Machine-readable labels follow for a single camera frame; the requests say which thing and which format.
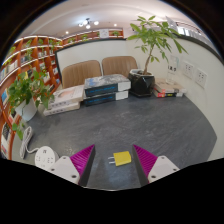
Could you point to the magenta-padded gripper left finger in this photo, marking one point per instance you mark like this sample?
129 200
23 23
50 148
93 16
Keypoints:
81 160

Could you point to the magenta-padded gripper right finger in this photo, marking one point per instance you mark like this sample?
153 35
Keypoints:
146 160

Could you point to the yellow charger block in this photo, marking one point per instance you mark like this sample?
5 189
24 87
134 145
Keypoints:
122 158

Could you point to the round white power strip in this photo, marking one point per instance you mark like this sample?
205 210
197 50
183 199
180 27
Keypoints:
45 156

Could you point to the thin white book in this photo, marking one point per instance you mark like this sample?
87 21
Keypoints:
60 108

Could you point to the thin dark blue book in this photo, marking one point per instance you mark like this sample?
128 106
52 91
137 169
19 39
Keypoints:
106 98

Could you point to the thick white book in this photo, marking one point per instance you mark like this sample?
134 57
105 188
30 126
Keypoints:
66 93

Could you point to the red black spine book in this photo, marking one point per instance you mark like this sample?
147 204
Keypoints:
166 94

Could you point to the leafy plant in white pot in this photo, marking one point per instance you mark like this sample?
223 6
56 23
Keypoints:
26 111

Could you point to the tall plant in black pot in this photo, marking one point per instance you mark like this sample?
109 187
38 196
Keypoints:
141 85

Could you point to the beige cover book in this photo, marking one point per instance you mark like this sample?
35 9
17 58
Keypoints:
168 86

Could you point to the thick dark blue book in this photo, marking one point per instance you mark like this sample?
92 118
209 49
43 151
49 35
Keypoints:
105 85

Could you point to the tan leather chair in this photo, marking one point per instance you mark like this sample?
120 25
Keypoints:
80 73
118 66

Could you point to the clear acrylic sign holder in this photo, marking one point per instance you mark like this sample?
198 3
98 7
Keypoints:
172 70

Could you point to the orange wooden bookshelf unit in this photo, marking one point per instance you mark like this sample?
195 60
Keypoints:
50 63

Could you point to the white sign on shelf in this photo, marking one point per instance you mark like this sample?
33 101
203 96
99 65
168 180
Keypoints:
104 33

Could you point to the round bulb chandelier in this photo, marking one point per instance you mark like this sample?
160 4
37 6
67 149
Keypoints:
87 24

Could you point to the recessed ceiling lights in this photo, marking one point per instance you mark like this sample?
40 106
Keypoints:
115 25

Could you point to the white wall socket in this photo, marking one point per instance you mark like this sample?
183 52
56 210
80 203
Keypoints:
201 77
188 70

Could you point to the orange wall shelf unit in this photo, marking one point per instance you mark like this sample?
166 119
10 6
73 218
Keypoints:
78 37

